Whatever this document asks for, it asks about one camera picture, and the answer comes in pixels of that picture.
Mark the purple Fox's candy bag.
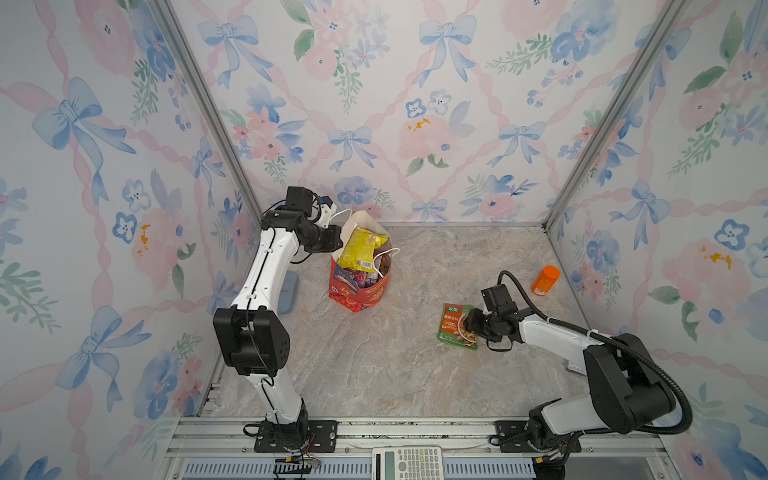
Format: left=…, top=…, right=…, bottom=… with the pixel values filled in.
left=334, top=268, right=383, bottom=291

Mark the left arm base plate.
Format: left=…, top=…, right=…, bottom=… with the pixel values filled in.
left=254, top=420, right=339, bottom=454

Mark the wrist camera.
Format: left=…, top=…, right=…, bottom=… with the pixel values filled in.
left=481, top=284, right=518, bottom=316
left=282, top=186, right=335, bottom=224

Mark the black corrugated cable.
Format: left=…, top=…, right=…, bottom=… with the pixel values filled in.
left=497, top=269, right=694, bottom=436

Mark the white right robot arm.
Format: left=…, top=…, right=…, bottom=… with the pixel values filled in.
left=461, top=309, right=692, bottom=452

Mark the red paper gift bag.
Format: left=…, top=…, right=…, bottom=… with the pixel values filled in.
left=328, top=211, right=400, bottom=312

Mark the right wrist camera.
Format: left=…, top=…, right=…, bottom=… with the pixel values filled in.
left=481, top=284, right=518, bottom=316

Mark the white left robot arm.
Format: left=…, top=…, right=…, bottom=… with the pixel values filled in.
left=213, top=198, right=343, bottom=425

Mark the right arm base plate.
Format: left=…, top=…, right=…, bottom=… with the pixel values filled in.
left=489, top=420, right=570, bottom=454

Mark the yellow snack packet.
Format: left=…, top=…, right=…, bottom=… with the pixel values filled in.
left=336, top=227, right=389, bottom=273

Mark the green nut snack packet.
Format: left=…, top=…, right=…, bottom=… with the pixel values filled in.
left=437, top=303, right=478, bottom=350

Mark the grey calculator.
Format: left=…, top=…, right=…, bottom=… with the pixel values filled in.
left=371, top=445, right=445, bottom=480

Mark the orange bottle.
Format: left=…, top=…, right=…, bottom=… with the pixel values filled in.
left=531, top=265, right=561, bottom=296

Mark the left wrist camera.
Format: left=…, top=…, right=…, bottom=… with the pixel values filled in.
left=282, top=186, right=335, bottom=224

